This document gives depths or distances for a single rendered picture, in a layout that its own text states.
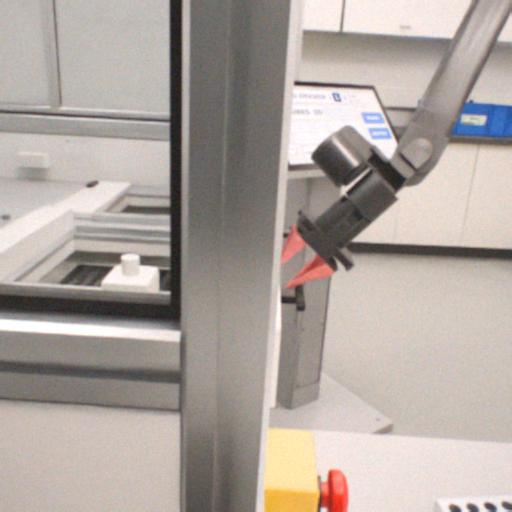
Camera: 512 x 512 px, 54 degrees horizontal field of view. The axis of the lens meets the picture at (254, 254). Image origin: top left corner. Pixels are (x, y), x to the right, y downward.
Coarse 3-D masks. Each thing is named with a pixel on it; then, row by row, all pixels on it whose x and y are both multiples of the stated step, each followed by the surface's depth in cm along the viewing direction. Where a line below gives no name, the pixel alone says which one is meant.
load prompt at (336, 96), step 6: (294, 90) 153; (300, 90) 154; (306, 90) 155; (312, 90) 157; (318, 90) 158; (324, 90) 160; (330, 90) 161; (336, 90) 163; (294, 96) 152; (300, 96) 153; (306, 96) 154; (312, 96) 156; (318, 96) 157; (324, 96) 159; (330, 96) 160; (336, 96) 161; (342, 96) 163; (348, 96) 164; (300, 102) 152; (306, 102) 153; (312, 102) 155; (318, 102) 156; (324, 102) 157; (330, 102) 159; (336, 102) 160; (342, 102) 162; (348, 102) 163
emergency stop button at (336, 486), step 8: (328, 472) 42; (336, 472) 41; (328, 480) 41; (336, 480) 40; (344, 480) 40; (328, 488) 41; (336, 488) 40; (344, 488) 40; (328, 496) 40; (336, 496) 39; (344, 496) 39; (328, 504) 40; (336, 504) 39; (344, 504) 39
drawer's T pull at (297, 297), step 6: (300, 288) 73; (282, 294) 70; (288, 294) 71; (294, 294) 71; (300, 294) 71; (282, 300) 70; (288, 300) 70; (294, 300) 70; (300, 300) 69; (300, 306) 68
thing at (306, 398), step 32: (288, 192) 168; (320, 192) 163; (288, 224) 170; (288, 288) 175; (320, 288) 177; (288, 320) 178; (320, 320) 182; (288, 352) 181; (320, 352) 187; (288, 384) 184; (320, 384) 205; (288, 416) 184; (320, 416) 185; (352, 416) 186; (384, 416) 188
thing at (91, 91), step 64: (0, 0) 19; (64, 0) 19; (128, 0) 19; (0, 64) 19; (64, 64) 19; (128, 64) 19; (0, 128) 20; (64, 128) 20; (128, 128) 20; (0, 192) 21; (64, 192) 21; (128, 192) 21; (0, 256) 22; (64, 256) 22; (128, 256) 22
